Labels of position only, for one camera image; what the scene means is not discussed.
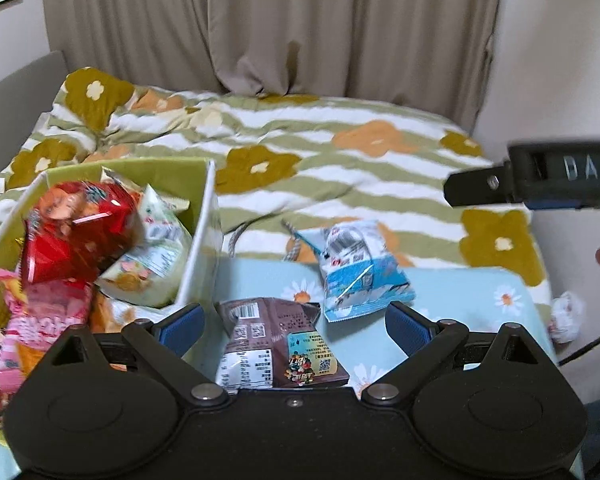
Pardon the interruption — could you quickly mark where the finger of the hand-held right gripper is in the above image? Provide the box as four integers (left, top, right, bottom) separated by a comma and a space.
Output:
441, 160, 514, 209

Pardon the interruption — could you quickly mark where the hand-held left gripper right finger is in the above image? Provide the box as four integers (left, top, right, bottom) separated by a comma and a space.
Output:
361, 301, 556, 406

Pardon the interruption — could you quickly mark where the pink and white snack bag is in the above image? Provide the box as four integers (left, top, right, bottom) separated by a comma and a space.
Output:
0, 266, 97, 343

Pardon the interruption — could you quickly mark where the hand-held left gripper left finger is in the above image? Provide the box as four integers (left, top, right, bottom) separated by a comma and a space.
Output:
45, 304, 229, 406

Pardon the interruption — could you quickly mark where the pale cream snack bag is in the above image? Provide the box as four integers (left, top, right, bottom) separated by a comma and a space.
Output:
96, 184, 194, 309

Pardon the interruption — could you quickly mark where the green striped floral blanket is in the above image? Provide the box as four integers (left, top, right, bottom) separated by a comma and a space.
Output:
0, 66, 549, 289

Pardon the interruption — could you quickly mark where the beige curtain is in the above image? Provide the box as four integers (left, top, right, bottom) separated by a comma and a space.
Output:
39, 0, 507, 132

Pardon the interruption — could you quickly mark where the small blue white snack bag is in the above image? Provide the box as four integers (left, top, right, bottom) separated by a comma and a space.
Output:
281, 216, 414, 324

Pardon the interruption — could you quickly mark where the grey cord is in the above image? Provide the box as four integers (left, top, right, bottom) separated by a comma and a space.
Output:
225, 216, 278, 261

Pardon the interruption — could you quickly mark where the crumpled white wrapper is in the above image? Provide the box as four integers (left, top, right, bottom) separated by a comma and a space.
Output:
549, 291, 587, 345

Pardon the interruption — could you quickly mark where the red snack bag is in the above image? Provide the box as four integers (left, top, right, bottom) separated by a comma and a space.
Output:
20, 179, 144, 287

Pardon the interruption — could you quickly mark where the grey headboard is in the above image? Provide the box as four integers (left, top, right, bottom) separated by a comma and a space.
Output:
0, 50, 69, 179

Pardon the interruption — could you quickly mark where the black cable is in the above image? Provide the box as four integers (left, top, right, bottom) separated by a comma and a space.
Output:
555, 320, 600, 367

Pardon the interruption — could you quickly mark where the green storage box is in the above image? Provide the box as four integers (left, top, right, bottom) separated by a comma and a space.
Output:
0, 156, 224, 448

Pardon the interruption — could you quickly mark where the light blue daisy cloth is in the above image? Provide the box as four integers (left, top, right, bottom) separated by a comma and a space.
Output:
0, 255, 557, 480

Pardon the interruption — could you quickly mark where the brown snack bag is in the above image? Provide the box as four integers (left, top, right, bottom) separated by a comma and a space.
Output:
215, 296, 352, 392

